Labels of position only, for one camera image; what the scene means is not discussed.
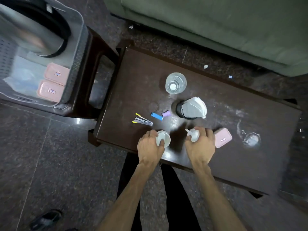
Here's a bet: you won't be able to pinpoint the green sofa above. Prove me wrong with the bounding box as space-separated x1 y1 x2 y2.
103 0 308 77

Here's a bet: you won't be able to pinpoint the small clear glass dish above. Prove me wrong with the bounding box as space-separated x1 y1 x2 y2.
242 132 262 148

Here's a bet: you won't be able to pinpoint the dark brown plastic stool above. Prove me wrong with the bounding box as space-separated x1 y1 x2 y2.
63 26 120 119

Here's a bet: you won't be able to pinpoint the white folded paper filter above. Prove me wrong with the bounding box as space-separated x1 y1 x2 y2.
181 97 207 119

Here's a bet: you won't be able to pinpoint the white ceramic mortar bowl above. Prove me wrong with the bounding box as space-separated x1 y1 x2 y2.
155 130 171 148

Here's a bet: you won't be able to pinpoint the clear drinking glass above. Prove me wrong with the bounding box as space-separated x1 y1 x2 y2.
165 72 187 95

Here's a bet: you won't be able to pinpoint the silver yellow-tipped clip tool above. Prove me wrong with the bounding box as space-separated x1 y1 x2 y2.
132 117 154 126

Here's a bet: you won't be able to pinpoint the person's left forearm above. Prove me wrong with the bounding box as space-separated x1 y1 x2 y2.
96 161 160 231

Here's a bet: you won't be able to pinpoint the person's right forearm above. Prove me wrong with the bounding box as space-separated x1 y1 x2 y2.
192 162 249 231

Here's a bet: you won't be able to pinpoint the black round jar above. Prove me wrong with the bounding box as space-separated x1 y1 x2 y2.
175 100 198 120

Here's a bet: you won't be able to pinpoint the person's left hand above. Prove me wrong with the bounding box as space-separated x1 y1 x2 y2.
137 129 166 166

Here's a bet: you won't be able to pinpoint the black sandal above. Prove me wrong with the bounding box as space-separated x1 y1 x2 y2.
30 209 63 231

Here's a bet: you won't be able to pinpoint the clear plastic storage bin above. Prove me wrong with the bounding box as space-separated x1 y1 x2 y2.
0 0 89 111

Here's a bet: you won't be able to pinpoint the white ceramic pestle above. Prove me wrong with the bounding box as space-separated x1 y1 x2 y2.
185 128 200 143

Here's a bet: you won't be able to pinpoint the steel pot with black rim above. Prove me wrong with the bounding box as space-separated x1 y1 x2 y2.
0 0 72 58

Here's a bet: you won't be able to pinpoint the person's black trousers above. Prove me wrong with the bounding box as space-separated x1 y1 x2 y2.
116 151 203 231

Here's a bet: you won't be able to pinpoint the pink rectangular case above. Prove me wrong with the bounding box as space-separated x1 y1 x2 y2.
213 128 233 149
37 80 65 103
45 62 70 86

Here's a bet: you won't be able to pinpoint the person's right hand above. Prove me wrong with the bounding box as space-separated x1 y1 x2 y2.
184 127 216 166

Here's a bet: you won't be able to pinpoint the dark wooden low table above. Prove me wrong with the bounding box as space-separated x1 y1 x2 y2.
88 39 303 197

